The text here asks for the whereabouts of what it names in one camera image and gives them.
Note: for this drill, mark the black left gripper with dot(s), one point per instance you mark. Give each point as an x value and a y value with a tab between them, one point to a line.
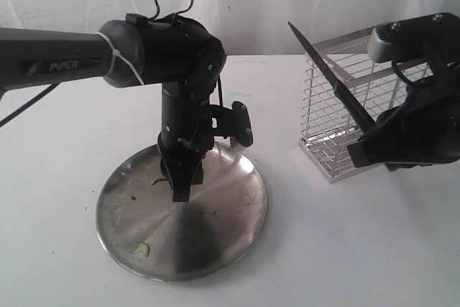
185	138

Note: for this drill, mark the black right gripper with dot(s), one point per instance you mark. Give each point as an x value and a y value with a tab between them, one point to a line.
423	130

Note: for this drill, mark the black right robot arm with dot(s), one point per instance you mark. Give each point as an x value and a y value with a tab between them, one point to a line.
422	131

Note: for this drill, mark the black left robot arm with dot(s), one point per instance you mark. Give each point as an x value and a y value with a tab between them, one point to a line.
175	52

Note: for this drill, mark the small green vegetable slice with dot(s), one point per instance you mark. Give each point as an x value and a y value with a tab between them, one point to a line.
143	248

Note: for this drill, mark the round steel plate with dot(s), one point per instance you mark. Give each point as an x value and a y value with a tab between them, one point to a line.
189	240

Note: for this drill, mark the chrome wire utensil holder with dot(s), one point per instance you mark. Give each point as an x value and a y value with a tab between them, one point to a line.
327	127

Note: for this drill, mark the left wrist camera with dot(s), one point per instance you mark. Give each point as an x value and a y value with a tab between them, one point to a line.
233	123

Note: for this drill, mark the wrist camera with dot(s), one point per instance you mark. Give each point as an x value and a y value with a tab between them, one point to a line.
408	39
233	123

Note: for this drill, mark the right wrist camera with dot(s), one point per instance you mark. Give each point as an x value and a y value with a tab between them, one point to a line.
408	39

